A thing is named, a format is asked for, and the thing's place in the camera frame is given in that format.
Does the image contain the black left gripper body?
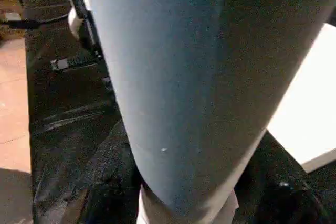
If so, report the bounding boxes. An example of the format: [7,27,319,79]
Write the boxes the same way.
[70,0,103,61]

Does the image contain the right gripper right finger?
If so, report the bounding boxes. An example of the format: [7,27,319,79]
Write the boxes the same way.
[233,129,336,224]

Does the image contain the white plastic table top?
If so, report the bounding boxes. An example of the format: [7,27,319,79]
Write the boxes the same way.
[136,23,336,224]

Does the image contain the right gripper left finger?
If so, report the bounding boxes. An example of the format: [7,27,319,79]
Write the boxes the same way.
[78,121,144,224]

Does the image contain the white table leg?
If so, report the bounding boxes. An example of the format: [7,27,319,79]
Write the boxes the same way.
[83,0,334,221]

